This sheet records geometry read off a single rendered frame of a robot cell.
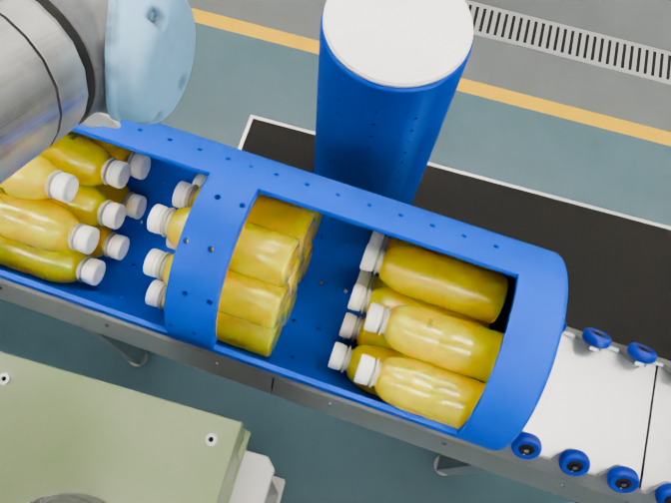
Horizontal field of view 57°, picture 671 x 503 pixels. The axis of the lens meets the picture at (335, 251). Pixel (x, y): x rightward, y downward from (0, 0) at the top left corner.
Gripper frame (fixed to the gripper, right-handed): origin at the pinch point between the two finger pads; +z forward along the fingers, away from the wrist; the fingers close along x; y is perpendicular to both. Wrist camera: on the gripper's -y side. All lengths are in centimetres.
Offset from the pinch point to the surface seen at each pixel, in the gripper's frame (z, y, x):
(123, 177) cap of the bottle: 24.2, -5.2, 3.8
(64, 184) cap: 18.5, -9.2, -2.0
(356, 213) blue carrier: 13.9, 29.3, 5.0
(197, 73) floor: 135, -52, 96
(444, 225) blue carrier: 16.0, 40.4, 8.3
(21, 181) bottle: 17.8, -14.3, -3.7
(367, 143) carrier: 52, 24, 39
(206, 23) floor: 135, -58, 119
